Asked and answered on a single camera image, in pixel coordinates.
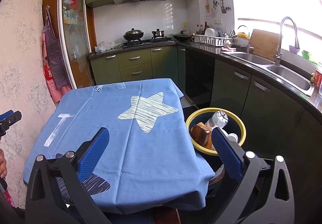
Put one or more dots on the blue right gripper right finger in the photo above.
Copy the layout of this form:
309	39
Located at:
226	150

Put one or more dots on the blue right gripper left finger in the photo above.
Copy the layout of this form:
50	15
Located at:
90	153

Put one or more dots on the clear plastic bottle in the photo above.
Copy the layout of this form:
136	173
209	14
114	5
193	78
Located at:
218	119

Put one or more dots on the white paper towel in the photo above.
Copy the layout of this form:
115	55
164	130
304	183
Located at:
232	137

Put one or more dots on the brown plastic tray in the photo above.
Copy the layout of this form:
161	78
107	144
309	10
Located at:
200	135

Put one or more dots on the yellow-rimmed trash bin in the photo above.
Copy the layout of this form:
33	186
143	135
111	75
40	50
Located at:
235	124

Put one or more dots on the green kitchen cabinets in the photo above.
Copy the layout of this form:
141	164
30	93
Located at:
279	119

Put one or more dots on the steel kitchen faucet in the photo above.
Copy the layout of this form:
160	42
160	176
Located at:
295	46

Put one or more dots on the person's left hand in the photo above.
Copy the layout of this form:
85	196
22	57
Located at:
3	165

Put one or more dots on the blue star-patterned tablecloth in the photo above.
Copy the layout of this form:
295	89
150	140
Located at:
150	159

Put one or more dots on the hanging checked aprons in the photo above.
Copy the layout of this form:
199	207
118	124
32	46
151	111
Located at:
56	77

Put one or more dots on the glass sliding door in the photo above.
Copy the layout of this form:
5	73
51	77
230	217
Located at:
75	42

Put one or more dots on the steel sink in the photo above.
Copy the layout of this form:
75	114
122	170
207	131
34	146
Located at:
287	75

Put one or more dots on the pink dish cloth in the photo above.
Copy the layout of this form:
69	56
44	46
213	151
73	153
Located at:
228	49

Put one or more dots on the wooden cutting board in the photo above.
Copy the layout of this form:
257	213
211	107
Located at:
264	44

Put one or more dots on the white dish rack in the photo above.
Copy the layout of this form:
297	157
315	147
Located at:
211	37

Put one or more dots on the black wok with lid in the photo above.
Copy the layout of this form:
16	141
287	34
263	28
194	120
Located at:
133	35

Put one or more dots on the gas stove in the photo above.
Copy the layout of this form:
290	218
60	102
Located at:
147	42

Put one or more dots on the black frying pan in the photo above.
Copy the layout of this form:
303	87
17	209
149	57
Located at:
182	36

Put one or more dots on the small steel pot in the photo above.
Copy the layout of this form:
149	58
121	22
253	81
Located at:
158	33

